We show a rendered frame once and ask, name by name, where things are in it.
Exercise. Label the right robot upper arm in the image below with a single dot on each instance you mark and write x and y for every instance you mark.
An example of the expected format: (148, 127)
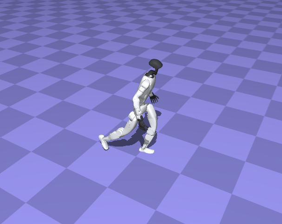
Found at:
(144, 85)

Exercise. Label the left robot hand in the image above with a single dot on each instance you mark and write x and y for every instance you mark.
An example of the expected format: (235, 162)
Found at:
(154, 97)

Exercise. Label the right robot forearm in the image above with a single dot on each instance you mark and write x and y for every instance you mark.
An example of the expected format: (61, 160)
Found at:
(137, 108)

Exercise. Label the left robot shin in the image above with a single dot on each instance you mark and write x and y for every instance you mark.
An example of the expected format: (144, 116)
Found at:
(147, 140)

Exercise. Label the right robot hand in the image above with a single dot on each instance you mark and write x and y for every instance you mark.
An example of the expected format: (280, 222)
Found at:
(141, 124)

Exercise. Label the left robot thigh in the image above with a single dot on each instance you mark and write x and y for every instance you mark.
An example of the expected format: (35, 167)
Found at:
(152, 118)

